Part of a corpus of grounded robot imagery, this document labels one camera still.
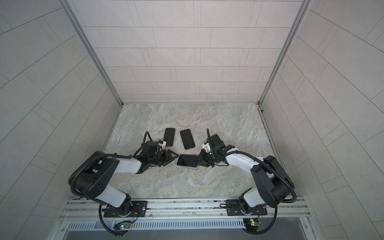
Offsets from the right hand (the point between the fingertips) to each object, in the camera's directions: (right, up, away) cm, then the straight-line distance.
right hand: (194, 163), depth 81 cm
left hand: (-9, +2, +6) cm, 11 cm away
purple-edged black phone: (-17, +12, +16) cm, 27 cm away
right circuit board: (+27, -23, -12) cm, 38 cm away
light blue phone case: (+1, -4, +4) cm, 6 cm away
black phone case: (-5, +11, +16) cm, 20 cm away
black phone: (-3, -2, +10) cm, 11 cm away
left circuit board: (-30, -22, -16) cm, 41 cm away
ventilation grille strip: (-17, -24, -13) cm, 32 cm away
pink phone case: (-17, +12, +16) cm, 27 cm away
